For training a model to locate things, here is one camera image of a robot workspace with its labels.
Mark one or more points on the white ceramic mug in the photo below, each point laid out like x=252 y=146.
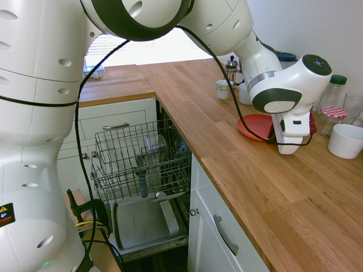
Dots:
x=244 y=93

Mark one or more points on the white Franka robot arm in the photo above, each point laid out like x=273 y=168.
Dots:
x=28 y=85

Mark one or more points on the clear plastic container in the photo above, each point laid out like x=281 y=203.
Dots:
x=155 y=144

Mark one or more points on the coral red plastic plate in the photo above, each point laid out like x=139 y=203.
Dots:
x=255 y=126

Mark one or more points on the glass french press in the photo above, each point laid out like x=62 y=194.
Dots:
x=232 y=68

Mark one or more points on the glass jar red checkered lid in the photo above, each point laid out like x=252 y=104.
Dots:
x=331 y=119

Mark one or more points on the clear container blue lid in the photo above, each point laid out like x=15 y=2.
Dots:
x=96 y=72

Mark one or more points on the clear drinking glass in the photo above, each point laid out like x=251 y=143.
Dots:
x=353 y=107

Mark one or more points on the wooden mounting board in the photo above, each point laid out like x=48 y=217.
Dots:
x=99 y=255

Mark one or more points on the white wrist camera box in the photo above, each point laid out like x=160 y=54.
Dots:
x=295 y=129

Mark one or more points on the clear pitcher dark blue lid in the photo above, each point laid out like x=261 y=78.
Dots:
x=287 y=56

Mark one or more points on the steel dishwasher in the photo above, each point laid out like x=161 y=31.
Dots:
x=141 y=224

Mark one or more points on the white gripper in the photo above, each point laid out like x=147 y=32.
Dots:
x=289 y=146

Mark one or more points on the white round bowl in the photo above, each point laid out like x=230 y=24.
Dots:
x=346 y=141

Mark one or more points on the clear jar green lid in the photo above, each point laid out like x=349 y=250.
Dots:
x=336 y=90

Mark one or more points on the white door cabinet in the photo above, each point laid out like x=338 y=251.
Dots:
x=204 y=241

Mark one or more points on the white drawer cabinet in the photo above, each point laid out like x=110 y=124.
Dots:
x=113 y=113

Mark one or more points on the small white printed cup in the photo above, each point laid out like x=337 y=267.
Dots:
x=224 y=89

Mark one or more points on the black clamp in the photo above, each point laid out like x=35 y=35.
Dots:
x=97 y=209

